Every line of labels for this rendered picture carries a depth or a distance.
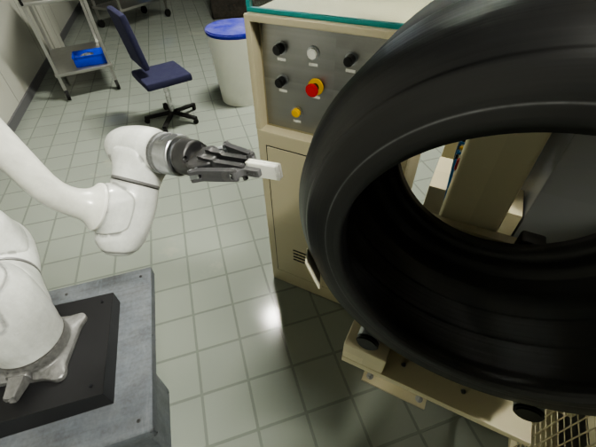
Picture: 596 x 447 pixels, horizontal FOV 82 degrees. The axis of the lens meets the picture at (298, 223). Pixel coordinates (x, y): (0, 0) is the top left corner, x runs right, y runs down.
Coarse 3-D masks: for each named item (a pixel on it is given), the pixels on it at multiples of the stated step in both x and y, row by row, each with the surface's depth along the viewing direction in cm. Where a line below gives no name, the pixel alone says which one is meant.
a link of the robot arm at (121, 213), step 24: (0, 120) 58; (0, 144) 57; (24, 144) 61; (0, 168) 59; (24, 168) 60; (48, 192) 63; (72, 192) 67; (96, 192) 70; (120, 192) 71; (144, 192) 74; (72, 216) 69; (96, 216) 69; (120, 216) 71; (144, 216) 75; (96, 240) 73; (120, 240) 72; (144, 240) 78
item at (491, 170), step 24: (480, 144) 69; (504, 144) 67; (528, 144) 65; (480, 168) 72; (504, 168) 70; (528, 168) 68; (456, 192) 78; (480, 192) 76; (504, 192) 73; (456, 216) 82; (480, 216) 80; (504, 216) 77
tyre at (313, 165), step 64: (448, 0) 36; (512, 0) 27; (576, 0) 25; (384, 64) 34; (448, 64) 29; (512, 64) 26; (576, 64) 24; (320, 128) 42; (384, 128) 34; (448, 128) 31; (512, 128) 28; (576, 128) 26; (320, 192) 44; (384, 192) 74; (320, 256) 52; (384, 256) 73; (448, 256) 77; (512, 256) 70; (576, 256) 64; (384, 320) 57; (448, 320) 69; (512, 320) 66; (576, 320) 61; (512, 384) 51; (576, 384) 47
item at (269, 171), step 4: (248, 164) 64; (252, 164) 63; (256, 164) 63; (260, 164) 63; (264, 164) 62; (268, 164) 62; (260, 168) 63; (264, 168) 63; (268, 168) 62; (272, 168) 62; (276, 168) 61; (264, 172) 63; (268, 172) 63; (272, 172) 62; (276, 172) 62; (260, 176) 65; (264, 176) 64; (268, 176) 64; (272, 176) 63; (276, 176) 63; (280, 176) 63
